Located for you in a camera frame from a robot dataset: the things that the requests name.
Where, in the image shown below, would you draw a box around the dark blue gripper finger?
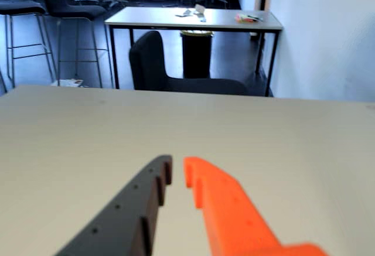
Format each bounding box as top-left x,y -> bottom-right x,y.
54,153 -> 173,256

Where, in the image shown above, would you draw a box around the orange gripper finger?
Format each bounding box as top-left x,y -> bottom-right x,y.
183,156 -> 330,256

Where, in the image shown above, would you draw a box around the flat box on floor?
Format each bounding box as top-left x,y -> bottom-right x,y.
50,78 -> 89,88

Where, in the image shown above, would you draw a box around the black upholstered chair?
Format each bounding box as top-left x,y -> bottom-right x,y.
129,30 -> 249,95

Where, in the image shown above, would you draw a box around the black trash bin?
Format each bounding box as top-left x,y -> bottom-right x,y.
180,29 -> 213,79

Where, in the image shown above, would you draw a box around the colourful small item pile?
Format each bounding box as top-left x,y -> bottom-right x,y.
234,12 -> 264,23

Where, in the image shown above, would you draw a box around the dark bar stool metal legs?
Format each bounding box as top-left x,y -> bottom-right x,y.
40,0 -> 114,89
0,0 -> 58,93

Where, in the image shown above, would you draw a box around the grey table black frame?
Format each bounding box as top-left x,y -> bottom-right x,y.
104,6 -> 284,98

